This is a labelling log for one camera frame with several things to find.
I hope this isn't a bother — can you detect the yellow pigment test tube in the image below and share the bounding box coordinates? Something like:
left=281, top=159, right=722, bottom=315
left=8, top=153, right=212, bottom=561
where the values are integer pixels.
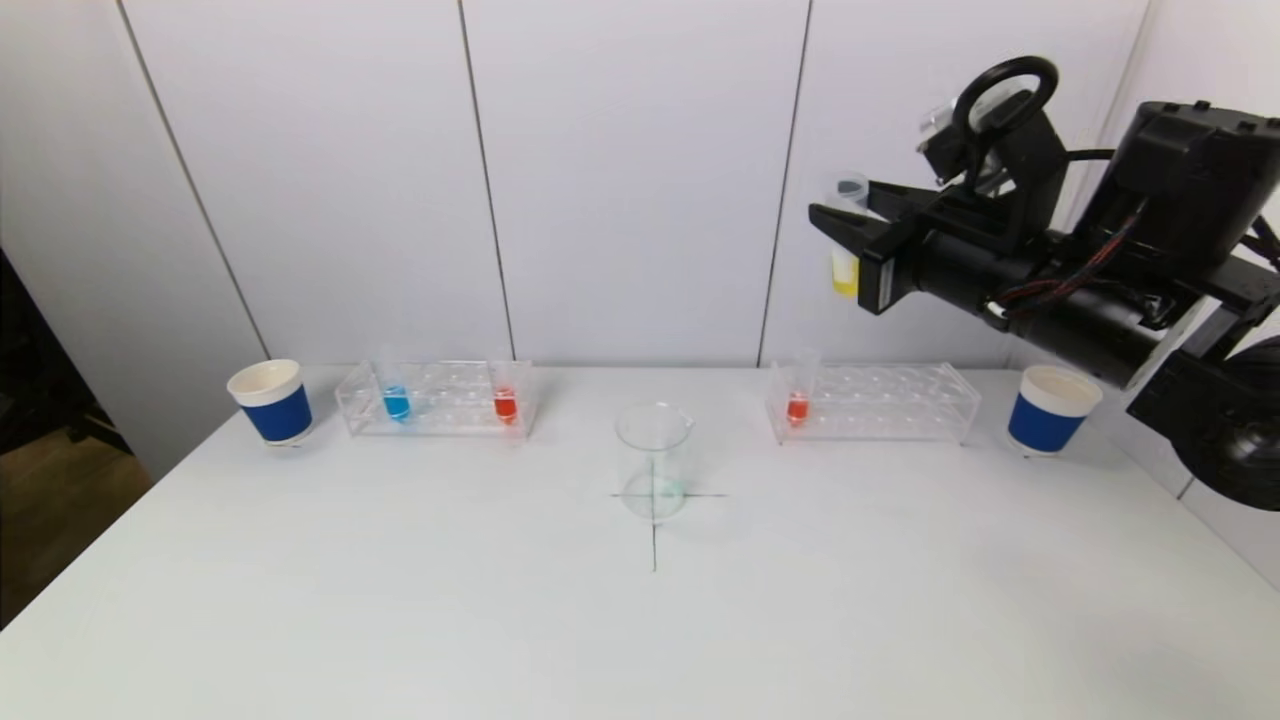
left=832, top=172, right=871, bottom=298

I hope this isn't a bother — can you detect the red pigment test tube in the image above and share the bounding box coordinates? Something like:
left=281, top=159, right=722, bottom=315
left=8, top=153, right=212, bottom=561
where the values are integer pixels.
left=490, top=360, right=521, bottom=427
left=785, top=348, right=823, bottom=429

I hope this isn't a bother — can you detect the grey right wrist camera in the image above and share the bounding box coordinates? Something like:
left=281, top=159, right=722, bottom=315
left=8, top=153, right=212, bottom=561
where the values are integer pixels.
left=918, top=95, right=1069, bottom=236

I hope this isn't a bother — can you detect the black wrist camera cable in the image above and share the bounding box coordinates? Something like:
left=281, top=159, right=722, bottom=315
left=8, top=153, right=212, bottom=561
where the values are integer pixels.
left=950, top=55, right=1116, bottom=186

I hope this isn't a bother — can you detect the blue pigment test tube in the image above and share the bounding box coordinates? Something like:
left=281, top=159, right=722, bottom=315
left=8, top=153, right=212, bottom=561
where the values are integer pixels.
left=378, top=345, right=413, bottom=424

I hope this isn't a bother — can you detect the blue sleeved paper cup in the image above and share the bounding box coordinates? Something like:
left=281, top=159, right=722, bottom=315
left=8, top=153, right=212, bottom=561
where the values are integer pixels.
left=226, top=360, right=313, bottom=447
left=1005, top=365, right=1104, bottom=459

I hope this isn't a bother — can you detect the clear glass beaker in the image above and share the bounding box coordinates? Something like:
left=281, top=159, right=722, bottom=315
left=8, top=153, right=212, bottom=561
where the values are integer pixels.
left=614, top=402, right=696, bottom=523

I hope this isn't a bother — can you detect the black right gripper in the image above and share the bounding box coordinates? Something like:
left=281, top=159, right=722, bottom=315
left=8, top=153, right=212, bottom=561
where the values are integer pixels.
left=808, top=180, right=1010, bottom=319

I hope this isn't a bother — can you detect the clear acrylic test tube rack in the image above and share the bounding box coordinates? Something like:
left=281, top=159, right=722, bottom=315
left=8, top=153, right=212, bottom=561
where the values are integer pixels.
left=767, top=362, right=981, bottom=447
left=336, top=360, right=537, bottom=441

